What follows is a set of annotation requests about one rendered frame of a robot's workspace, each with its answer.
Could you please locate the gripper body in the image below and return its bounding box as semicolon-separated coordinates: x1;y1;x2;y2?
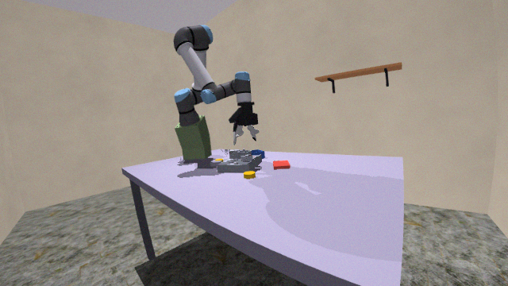
237;102;258;126

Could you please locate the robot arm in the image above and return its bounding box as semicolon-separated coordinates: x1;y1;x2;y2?
174;25;252;126

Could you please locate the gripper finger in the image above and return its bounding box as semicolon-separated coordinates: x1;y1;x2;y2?
233;118;244;145
247;125;260;141

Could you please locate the yellow short cylinder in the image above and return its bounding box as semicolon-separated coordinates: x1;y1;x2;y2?
244;172;256;179

